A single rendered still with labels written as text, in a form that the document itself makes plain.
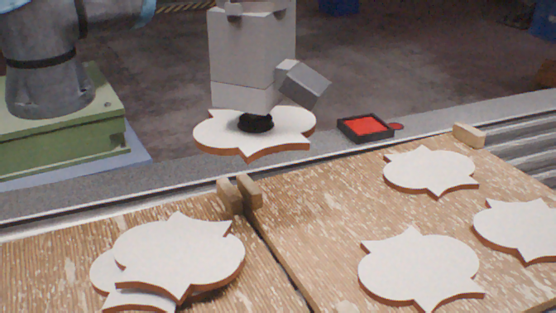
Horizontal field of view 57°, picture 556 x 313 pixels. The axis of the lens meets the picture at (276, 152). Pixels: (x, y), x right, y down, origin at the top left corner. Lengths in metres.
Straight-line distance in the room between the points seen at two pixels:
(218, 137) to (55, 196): 0.33
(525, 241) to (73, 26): 0.75
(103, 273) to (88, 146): 0.40
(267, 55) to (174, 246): 0.24
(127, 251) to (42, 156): 0.41
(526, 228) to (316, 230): 0.26
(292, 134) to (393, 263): 0.18
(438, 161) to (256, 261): 0.34
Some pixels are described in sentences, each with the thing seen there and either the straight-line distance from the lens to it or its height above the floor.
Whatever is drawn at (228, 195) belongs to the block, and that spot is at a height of 0.96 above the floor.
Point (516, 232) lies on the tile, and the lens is 0.70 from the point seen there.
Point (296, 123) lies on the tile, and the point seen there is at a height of 1.08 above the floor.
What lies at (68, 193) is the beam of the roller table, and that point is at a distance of 0.82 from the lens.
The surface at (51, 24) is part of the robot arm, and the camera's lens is 0.93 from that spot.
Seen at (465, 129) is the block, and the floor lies 0.96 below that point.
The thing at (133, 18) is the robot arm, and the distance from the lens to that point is 0.97.
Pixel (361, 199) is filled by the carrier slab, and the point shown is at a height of 0.94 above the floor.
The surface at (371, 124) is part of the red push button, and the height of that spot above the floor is 0.93.
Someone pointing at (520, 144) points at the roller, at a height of 0.92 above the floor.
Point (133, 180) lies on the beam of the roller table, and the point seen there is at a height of 0.91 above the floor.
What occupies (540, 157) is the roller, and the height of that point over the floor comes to 0.92.
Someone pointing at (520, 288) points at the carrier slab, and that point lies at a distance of 0.64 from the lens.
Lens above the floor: 1.34
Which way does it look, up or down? 29 degrees down
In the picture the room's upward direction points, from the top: straight up
